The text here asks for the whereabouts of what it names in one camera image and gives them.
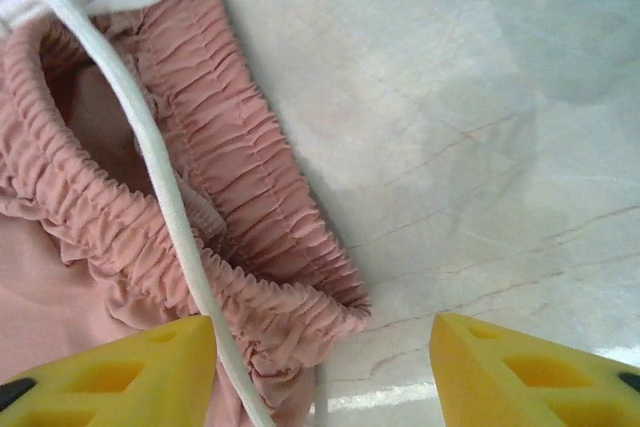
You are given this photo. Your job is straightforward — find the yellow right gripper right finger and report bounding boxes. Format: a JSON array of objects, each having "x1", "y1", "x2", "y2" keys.
[{"x1": 430, "y1": 312, "x2": 640, "y2": 427}]

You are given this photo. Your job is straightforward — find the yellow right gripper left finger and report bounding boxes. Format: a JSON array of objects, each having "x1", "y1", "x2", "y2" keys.
[{"x1": 0, "y1": 315, "x2": 218, "y2": 427}]

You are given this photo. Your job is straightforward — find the pink shorts with white drawstring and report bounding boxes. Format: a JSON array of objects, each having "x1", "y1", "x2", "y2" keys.
[{"x1": 0, "y1": 0, "x2": 374, "y2": 427}]

